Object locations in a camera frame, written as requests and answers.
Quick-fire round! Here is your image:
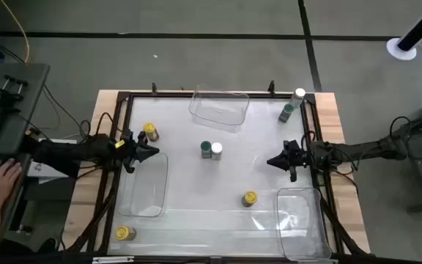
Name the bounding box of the yellow lid spice jar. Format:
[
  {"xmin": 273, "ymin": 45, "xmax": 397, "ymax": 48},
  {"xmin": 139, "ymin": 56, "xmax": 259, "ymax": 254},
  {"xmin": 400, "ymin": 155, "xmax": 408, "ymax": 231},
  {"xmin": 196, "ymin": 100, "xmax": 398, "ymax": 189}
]
[
  {"xmin": 114, "ymin": 225, "xmax": 137, "ymax": 242},
  {"xmin": 143, "ymin": 122, "xmax": 160, "ymax": 143},
  {"xmin": 241, "ymin": 189, "xmax": 259, "ymax": 208}
]

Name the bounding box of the white round floor base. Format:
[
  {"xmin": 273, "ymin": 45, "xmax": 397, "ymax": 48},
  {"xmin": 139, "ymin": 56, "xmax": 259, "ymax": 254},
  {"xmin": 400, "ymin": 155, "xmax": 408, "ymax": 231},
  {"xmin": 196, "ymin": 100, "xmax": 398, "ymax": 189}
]
[{"xmin": 385, "ymin": 36, "xmax": 418, "ymax": 62}]

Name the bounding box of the green lid spice jar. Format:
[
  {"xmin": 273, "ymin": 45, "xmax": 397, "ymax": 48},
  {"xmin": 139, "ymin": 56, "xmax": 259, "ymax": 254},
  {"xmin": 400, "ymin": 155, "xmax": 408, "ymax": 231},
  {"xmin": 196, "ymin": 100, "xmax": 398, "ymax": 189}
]
[
  {"xmin": 278, "ymin": 103, "xmax": 295, "ymax": 124},
  {"xmin": 200, "ymin": 140, "xmax": 212, "ymax": 159}
]

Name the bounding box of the dark slanted pole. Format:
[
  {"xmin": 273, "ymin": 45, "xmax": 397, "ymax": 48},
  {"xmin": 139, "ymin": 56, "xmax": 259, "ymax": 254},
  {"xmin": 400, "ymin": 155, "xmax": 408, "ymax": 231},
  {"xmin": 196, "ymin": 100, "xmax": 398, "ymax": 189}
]
[{"xmin": 396, "ymin": 0, "xmax": 422, "ymax": 52}]

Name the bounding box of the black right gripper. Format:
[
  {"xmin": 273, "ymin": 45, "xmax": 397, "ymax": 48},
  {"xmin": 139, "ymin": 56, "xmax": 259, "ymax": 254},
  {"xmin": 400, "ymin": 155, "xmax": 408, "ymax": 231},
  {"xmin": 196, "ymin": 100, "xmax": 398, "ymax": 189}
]
[{"xmin": 267, "ymin": 139, "xmax": 310, "ymax": 170}]

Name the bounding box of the silver metal bracket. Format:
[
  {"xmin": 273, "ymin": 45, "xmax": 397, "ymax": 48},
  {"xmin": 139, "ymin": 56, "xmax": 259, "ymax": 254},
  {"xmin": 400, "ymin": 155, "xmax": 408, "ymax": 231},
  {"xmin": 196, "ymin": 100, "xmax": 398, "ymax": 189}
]
[
  {"xmin": 92, "ymin": 255, "xmax": 135, "ymax": 264},
  {"xmin": 297, "ymin": 258, "xmax": 338, "ymax": 264}
]

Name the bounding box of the black clamp tool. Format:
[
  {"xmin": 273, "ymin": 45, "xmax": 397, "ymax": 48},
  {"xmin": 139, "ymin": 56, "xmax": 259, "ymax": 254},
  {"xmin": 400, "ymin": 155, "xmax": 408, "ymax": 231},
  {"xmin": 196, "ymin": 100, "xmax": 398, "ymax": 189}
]
[{"xmin": 0, "ymin": 74, "xmax": 29, "ymax": 111}]

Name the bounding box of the yellow floor cable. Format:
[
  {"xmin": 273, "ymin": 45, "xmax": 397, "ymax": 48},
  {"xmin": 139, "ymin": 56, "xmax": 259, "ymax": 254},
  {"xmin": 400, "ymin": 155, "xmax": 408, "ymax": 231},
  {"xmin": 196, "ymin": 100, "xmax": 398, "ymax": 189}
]
[{"xmin": 0, "ymin": 0, "xmax": 31, "ymax": 64}]

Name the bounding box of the black floor cable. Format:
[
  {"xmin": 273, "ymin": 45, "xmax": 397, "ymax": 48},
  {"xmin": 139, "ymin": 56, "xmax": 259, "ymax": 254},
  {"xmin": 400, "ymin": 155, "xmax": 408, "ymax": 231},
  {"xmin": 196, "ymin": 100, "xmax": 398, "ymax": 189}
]
[{"xmin": 42, "ymin": 84, "xmax": 92, "ymax": 140}]

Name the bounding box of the clear plastic bin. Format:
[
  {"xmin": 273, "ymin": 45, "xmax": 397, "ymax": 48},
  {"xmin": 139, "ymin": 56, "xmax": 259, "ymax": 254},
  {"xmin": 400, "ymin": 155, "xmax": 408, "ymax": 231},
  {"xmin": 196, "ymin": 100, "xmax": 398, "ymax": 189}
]
[
  {"xmin": 118, "ymin": 152, "xmax": 169, "ymax": 218},
  {"xmin": 275, "ymin": 186, "xmax": 333, "ymax": 262},
  {"xmin": 188, "ymin": 87, "xmax": 251, "ymax": 133}
]

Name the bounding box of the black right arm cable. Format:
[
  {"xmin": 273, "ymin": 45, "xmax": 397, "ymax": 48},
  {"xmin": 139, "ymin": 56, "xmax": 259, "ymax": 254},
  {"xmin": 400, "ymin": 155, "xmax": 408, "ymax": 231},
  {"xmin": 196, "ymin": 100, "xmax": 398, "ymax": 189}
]
[{"xmin": 300, "ymin": 130, "xmax": 317, "ymax": 148}]

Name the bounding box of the person's hand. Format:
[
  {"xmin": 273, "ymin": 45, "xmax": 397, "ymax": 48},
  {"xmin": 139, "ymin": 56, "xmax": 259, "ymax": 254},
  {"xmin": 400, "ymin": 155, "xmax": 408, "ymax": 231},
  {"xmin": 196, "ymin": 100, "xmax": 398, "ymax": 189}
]
[{"xmin": 0, "ymin": 158, "xmax": 23, "ymax": 217}]

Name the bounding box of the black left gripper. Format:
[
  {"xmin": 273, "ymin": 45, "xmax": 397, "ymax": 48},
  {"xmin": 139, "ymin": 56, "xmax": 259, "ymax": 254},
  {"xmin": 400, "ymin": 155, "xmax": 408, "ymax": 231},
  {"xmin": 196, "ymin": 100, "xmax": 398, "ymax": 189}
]
[{"xmin": 122, "ymin": 130, "xmax": 160, "ymax": 163}]

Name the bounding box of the white paper sheet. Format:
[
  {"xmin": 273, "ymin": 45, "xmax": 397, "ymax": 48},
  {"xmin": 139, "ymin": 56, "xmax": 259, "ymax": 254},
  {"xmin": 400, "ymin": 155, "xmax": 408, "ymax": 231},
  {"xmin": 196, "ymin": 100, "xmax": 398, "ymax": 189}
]
[{"xmin": 26, "ymin": 137, "xmax": 78, "ymax": 184}]

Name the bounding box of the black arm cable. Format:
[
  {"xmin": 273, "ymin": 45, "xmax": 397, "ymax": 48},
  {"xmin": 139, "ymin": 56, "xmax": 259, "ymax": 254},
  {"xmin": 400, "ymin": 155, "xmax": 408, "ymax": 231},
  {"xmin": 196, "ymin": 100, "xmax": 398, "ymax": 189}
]
[
  {"xmin": 94, "ymin": 111, "xmax": 124, "ymax": 139},
  {"xmin": 300, "ymin": 130, "xmax": 317, "ymax": 148}
]

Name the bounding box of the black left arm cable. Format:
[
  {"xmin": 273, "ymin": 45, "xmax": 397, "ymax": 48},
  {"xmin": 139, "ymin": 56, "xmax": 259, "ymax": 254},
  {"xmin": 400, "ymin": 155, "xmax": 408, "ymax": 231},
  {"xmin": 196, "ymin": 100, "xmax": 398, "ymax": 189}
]
[{"xmin": 94, "ymin": 111, "xmax": 124, "ymax": 139}]

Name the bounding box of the grey desk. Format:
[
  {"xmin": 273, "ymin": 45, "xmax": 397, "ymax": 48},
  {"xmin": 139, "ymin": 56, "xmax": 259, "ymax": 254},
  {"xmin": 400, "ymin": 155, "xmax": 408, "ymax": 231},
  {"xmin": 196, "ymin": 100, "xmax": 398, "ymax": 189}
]
[{"xmin": 0, "ymin": 62, "xmax": 51, "ymax": 245}]

